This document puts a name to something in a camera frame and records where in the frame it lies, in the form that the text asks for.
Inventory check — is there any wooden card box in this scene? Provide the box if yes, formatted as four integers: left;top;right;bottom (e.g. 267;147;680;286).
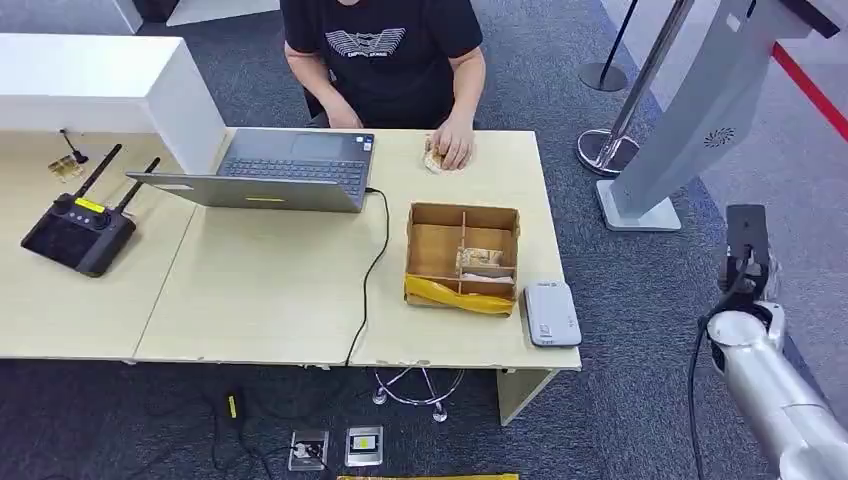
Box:
404;201;522;318

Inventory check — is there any steel floor socket yellow label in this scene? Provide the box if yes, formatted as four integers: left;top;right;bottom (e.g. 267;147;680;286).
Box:
344;425;385;468

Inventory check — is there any person's right hand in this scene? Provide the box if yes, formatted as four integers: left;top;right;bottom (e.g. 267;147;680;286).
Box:
325;105;364;130

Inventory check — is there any chrome stool base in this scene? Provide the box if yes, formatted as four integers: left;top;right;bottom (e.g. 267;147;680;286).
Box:
372;366;465;424

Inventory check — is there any black stanchion post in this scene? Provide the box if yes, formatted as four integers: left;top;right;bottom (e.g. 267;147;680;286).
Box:
578;0;641;93

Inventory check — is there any black remote controller with antennas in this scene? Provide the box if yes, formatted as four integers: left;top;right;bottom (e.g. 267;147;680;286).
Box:
20;143;162;279

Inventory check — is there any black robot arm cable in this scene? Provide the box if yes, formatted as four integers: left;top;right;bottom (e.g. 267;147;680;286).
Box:
687;250;755;480

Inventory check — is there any pale desk leg panel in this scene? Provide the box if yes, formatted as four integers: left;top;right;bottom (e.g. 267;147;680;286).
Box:
496;368;559;427

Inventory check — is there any red floor tape line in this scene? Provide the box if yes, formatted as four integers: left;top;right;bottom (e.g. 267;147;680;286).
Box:
771;42;848;144

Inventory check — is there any grey open laptop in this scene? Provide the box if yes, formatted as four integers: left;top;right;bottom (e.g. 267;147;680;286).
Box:
125;127;376;215

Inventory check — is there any brown printed card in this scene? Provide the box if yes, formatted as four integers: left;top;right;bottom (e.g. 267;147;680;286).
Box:
455;247;505;270

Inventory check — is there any white cabinet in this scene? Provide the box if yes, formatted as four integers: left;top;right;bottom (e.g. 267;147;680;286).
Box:
0;34;228;175

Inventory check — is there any person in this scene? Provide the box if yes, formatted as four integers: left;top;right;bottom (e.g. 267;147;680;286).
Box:
279;0;487;172

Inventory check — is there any steel floor socket with plug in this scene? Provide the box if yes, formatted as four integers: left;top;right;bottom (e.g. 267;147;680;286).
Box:
288;429;331;472

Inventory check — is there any chrome stanchion post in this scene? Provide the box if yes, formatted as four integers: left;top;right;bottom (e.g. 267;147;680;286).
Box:
576;0;694;178

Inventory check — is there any grey kiosk stand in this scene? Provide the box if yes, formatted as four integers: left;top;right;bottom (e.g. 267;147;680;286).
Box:
596;0;841;232

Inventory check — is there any black laptop power cable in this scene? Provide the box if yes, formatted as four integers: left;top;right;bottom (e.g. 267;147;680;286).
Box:
344;187;392;368

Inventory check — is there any person's left hand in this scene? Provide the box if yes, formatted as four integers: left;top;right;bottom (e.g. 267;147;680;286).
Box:
429;115;477;172

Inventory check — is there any grey card reader device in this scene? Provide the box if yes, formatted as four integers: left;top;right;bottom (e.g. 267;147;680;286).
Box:
523;280;583;348

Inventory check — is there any white floor plinth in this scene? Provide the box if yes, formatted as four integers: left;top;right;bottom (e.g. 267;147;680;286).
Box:
165;0;283;28

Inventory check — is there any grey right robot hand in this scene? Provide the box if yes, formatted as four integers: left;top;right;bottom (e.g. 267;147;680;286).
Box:
718;203;783;309

